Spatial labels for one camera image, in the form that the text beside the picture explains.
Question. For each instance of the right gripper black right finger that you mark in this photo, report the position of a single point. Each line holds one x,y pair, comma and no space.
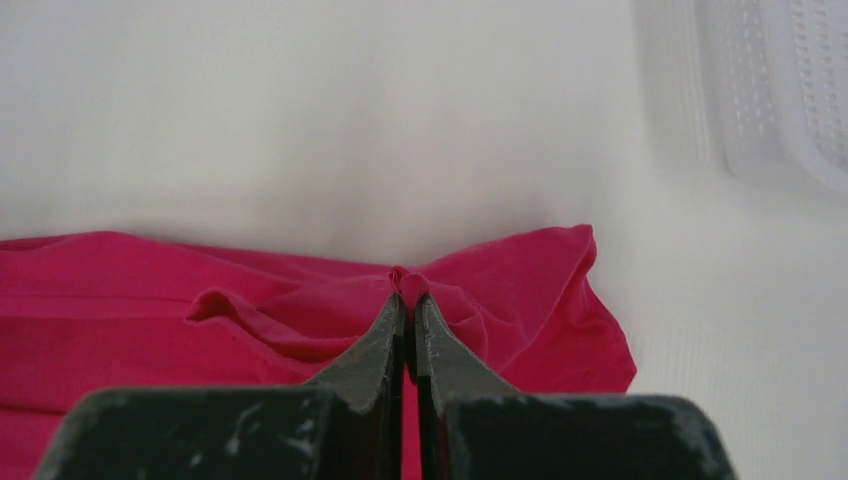
475,425

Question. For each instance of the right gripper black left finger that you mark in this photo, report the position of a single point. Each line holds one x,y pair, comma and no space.
343,423

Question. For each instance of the red t shirt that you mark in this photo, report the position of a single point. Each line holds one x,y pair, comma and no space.
88,311

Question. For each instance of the white plastic basket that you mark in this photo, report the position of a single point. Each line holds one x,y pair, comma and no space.
777,79

